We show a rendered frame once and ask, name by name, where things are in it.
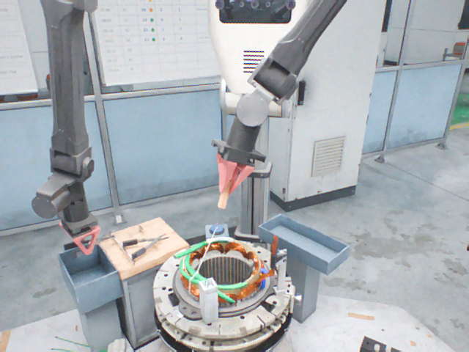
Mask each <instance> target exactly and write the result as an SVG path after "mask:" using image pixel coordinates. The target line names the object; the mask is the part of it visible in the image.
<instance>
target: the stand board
mask: <svg viewBox="0 0 469 352"><path fill-rule="evenodd" d="M140 225H141V226H142V227H143V228H144V235H143V234H142V233H141V232H140V231H139V224H137V225H135V226H132V227H128V228H126V229H123V230H119V231H116V232H113V234H114V235H115V238H116V239H117V240H118V241H119V243H120V244H121V245H122V242H123V241H129V240H133V239H134V238H137V239H142V238H154V237H158V236H160V235H162V234H164V233H166V235H164V236H162V238H165V237H169V238H166V239H163V240H161V241H158V242H157V243H158V249H157V250H156V249H155V248H154V247H153V246H152V247H150V248H149V249H148V250H146V253H145V254H143V255H141V256H140V257H137V258H136V259H135V260H134V261H135V266H133V264H132V263H131V262H130V261H129V259H128V258H127V257H126V256H125V255H124V254H123V253H122V251H121V250H120V248H119V247H118V246H117V245H116V244H115V242H114V241H113V239H112V238H110V239H108V240H105V241H103V242H101V243H100V245H101V246H102V247H103V249H104V250H105V252H106V254H107V255H108V256H109V257H110V259H111V261H112V262H113V263H114V264H115V266H116V267H117V269H118V270H119V278H120V279H121V280H123V279H127V278H128V277H132V276H134V275H136V274H137V273H140V272H142V271H145V270H147V269H149V268H152V267H154V266H156V265H159V264H162V263H164V262H166V261H167V260H168V259H169V258H171V257H173V256H174V255H175V254H176V253H178V252H180V251H182V250H183V249H185V250H188V249H189V244H188V243H187V242H186V241H184V240H183V239H182V238H181V237H180V236H179V235H178V234H177V233H176V232H175V231H174V230H173V229H172V228H171V227H170V226H169V225H168V224H167V223H166V222H165V221H164V220H163V219H162V218H161V217H159V218H156V219H152V220H149V221H146V222H144V223H141V224H140ZM150 242H152V241H146V243H138V245H134V246H128V247H123V248H124V249H125V250H126V251H127V252H128V254H129V255H130V256H131V257H132V253H134V252H136V251H138V250H139V249H141V248H143V247H144V248H145V247H146V246H147V245H149V244H150Z"/></svg>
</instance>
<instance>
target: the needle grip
mask: <svg viewBox="0 0 469 352"><path fill-rule="evenodd" d="M231 184H232V181H231V180H229V182H228V184H227V186H226V188H225V190H224V192H223V193H221V195H220V199H219V202H218V207H219V208H221V209H224V208H226V202H227V199H228V196H229V190H230V187H231Z"/></svg>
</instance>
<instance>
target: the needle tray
mask: <svg viewBox="0 0 469 352"><path fill-rule="evenodd" d="M273 236H276V240H277V238H278V240H277V243H278V250H279V251H281V250H285V249H286V250H287V266H286V271H287V273H288V274H289V276H290V277H291V281H292V285H293V286H295V296H296V297H297V293H300V294H301V301H300V305H298V304H296V301H294V304H293V310H292V317H291V318H293V319H295V320H296V321H297V322H299V323H302V322H303V321H305V320H306V319H307V318H308V317H309V316H311V315H312V314H313V313H314V312H315V311H316V308H317V296H318V290H319V283H320V272H322V273H323V274H324V275H326V276H328V275H329V274H330V273H332V272H333V270H334V269H335V268H337V267H338V266H339V265H340V264H341V263H343V262H344V261H345V260H346V259H348V258H349V253H350V245H348V244H345V243H342V242H341V241H338V240H336V239H335V238H333V237H331V236H329V235H327V234H325V233H323V232H320V231H318V230H316V229H314V228H311V227H309V226H307V225H305V224H302V223H300V222H299V221H296V220H294V219H291V218H290V217H287V216H285V215H282V214H279V215H277V216H276V217H274V218H272V219H271V220H269V221H266V222H265V223H264V224H261V225H260V226H259V238H260V239H262V240H263V241H265V242H267V243H269V244H270V245H272V240H273Z"/></svg>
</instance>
